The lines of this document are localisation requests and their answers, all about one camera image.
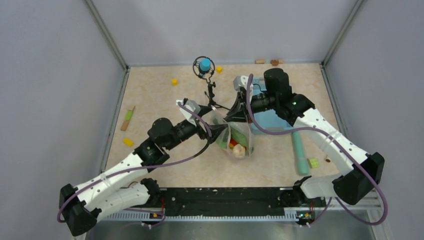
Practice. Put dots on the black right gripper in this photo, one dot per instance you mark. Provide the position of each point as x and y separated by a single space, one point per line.
239 111

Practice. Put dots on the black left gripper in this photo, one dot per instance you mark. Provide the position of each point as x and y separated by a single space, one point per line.
215 129

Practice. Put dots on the dark green cucumber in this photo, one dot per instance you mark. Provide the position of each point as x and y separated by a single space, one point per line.
220 135

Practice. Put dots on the wrinkled orange-red chili pepper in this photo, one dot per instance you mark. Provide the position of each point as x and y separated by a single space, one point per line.
232 143

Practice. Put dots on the clear pink zip top bag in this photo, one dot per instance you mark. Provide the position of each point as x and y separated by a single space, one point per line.
216 117

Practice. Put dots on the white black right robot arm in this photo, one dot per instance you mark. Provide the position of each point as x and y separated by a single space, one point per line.
359 172

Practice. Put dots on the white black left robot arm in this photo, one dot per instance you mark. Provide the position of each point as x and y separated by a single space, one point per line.
81 207

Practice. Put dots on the light blue perforated plastic basket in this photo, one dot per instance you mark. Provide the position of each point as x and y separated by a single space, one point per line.
268 120

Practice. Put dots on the yellow cube left of microphone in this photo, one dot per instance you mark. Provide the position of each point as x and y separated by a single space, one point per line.
174 82

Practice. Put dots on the teal cylinder roller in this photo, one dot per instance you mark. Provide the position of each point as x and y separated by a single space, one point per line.
301 162

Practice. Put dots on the yellow block near left edge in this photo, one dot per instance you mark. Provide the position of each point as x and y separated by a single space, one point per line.
128 142

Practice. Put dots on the green and wood block stick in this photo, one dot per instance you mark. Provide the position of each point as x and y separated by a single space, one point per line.
127 118

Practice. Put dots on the yellow-green cube block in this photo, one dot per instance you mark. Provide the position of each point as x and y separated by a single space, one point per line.
313 163

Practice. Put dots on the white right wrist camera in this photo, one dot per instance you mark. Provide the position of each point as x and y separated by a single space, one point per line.
240 84

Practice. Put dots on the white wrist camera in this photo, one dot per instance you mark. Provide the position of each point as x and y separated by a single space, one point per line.
187 107
240 84

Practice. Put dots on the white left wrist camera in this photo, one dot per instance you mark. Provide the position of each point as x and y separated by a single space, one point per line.
187 107

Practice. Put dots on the blue microphone in shock mount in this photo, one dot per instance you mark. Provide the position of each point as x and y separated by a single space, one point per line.
203 67

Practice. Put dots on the wooden cork pieces at wall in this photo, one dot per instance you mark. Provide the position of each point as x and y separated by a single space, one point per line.
273 62

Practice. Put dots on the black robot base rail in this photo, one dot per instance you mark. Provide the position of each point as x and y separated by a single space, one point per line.
230 201

